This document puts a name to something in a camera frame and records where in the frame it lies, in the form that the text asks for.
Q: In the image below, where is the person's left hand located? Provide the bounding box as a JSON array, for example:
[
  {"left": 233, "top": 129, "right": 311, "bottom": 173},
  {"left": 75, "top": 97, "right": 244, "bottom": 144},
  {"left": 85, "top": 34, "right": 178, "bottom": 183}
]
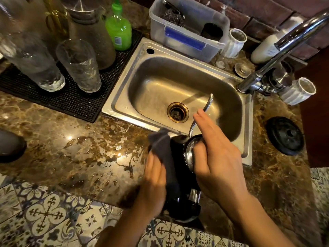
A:
[{"left": 136, "top": 151, "right": 167, "bottom": 216}]

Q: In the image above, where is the person's right hand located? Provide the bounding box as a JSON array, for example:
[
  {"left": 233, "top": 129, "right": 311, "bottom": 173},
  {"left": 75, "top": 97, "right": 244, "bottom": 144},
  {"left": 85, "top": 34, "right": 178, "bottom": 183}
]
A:
[{"left": 192, "top": 108, "right": 250, "bottom": 207}]

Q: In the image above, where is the dark grey cloth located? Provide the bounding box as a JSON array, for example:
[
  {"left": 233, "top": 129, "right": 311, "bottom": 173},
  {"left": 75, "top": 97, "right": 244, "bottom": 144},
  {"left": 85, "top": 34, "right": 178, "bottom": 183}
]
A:
[{"left": 148, "top": 129, "right": 181, "bottom": 201}]

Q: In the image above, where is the black gooseneck kettle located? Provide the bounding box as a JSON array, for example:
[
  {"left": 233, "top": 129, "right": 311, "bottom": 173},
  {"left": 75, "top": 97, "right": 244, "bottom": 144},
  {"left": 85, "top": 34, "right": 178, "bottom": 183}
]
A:
[{"left": 148, "top": 94, "right": 214, "bottom": 224}]

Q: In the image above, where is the person's right forearm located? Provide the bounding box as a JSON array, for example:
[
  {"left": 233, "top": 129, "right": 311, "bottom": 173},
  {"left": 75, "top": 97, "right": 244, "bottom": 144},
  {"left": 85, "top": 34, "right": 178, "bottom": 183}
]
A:
[{"left": 218, "top": 190, "right": 296, "bottom": 247}]

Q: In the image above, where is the person's left forearm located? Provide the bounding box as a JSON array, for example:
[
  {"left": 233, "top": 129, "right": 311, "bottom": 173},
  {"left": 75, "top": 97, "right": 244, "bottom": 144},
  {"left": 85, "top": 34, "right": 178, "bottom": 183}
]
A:
[{"left": 95, "top": 203, "right": 156, "bottom": 247}]

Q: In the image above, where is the brass sink drain strainer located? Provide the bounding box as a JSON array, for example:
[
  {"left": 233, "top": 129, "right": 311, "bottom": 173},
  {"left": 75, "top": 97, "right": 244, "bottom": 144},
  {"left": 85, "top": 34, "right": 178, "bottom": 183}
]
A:
[{"left": 167, "top": 102, "right": 190, "bottom": 123}]

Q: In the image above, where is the stainless steel sink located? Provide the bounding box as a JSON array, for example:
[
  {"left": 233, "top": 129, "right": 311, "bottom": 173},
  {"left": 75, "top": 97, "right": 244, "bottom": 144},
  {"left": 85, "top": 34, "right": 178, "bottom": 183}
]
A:
[{"left": 102, "top": 37, "right": 253, "bottom": 166}]

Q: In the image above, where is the black round kettle lid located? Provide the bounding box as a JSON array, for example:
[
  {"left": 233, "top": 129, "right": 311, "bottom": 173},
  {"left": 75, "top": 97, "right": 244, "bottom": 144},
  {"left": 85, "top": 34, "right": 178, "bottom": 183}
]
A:
[{"left": 265, "top": 116, "right": 305, "bottom": 156}]

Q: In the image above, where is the black rubber bar mat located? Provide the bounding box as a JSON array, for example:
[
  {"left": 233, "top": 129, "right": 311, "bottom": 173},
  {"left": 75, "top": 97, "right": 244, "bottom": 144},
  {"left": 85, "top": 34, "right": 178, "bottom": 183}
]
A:
[{"left": 0, "top": 28, "right": 143, "bottom": 123}]

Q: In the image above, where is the round metal sink plug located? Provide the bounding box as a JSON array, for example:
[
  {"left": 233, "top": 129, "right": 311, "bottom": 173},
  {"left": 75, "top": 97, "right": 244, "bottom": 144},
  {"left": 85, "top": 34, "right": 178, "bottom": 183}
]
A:
[{"left": 234, "top": 63, "right": 252, "bottom": 79}]

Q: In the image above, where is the small clear glass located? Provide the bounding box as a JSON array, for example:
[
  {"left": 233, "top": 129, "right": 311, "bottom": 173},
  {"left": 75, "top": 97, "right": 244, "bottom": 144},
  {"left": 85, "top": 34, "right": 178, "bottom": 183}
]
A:
[{"left": 215, "top": 55, "right": 229, "bottom": 70}]

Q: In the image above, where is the white ribbed cup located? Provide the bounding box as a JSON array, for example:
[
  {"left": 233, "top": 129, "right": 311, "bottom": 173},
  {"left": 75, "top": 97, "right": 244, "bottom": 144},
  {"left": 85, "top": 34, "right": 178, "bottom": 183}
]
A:
[
  {"left": 278, "top": 77, "right": 316, "bottom": 106},
  {"left": 221, "top": 28, "right": 248, "bottom": 59}
]

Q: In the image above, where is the clear plastic container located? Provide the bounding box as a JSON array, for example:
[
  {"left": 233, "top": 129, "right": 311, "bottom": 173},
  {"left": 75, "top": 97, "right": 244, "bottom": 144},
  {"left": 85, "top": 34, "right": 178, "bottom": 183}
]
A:
[{"left": 149, "top": 0, "right": 230, "bottom": 63}]

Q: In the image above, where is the textured drinking glass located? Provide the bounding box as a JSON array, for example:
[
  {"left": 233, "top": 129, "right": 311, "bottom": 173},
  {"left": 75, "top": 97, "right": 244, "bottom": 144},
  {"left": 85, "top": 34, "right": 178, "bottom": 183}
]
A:
[{"left": 56, "top": 39, "right": 102, "bottom": 93}]

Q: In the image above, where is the black round sponge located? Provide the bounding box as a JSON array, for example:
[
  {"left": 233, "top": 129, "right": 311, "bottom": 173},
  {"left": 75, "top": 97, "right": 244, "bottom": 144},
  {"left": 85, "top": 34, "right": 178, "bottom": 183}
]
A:
[{"left": 200, "top": 22, "right": 223, "bottom": 41}]

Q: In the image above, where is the glass carafe with dark lid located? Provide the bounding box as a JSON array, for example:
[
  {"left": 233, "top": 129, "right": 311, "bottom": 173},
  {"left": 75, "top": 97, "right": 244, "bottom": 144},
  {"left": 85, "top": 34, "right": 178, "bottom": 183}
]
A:
[{"left": 60, "top": 0, "right": 117, "bottom": 70}]

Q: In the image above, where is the white bottle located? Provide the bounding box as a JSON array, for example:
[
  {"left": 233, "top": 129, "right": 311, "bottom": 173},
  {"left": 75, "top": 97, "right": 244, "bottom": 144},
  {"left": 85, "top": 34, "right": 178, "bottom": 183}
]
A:
[{"left": 251, "top": 15, "right": 306, "bottom": 64}]

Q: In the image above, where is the green spray bottle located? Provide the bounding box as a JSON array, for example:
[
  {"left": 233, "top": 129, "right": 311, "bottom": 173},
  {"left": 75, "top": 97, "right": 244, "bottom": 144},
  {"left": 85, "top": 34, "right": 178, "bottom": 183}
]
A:
[{"left": 105, "top": 0, "right": 132, "bottom": 51}]

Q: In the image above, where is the dark round bowl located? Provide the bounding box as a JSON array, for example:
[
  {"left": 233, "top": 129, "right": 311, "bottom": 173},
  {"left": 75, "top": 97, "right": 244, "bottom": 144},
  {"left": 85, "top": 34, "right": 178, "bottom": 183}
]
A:
[{"left": 0, "top": 129, "right": 27, "bottom": 163}]

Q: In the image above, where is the steel wool scrubber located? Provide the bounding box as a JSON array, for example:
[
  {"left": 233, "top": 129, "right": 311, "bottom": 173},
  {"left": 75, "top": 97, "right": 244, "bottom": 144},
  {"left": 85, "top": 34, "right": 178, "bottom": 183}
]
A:
[{"left": 161, "top": 9, "right": 185, "bottom": 27}]

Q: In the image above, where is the chrome faucet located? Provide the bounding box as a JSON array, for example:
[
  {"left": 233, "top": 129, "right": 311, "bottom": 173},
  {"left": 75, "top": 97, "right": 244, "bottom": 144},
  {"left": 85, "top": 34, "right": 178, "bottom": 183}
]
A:
[{"left": 236, "top": 8, "right": 329, "bottom": 97}]

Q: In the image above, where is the large textured glass jug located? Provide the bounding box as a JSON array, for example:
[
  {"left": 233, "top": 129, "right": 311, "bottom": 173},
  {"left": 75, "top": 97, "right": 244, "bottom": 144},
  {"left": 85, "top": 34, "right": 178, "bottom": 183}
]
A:
[{"left": 0, "top": 0, "right": 66, "bottom": 92}]

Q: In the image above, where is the golden glass bottle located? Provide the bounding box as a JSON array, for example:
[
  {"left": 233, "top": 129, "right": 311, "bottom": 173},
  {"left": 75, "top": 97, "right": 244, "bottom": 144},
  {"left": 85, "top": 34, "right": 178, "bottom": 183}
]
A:
[{"left": 42, "top": 0, "right": 70, "bottom": 39}]

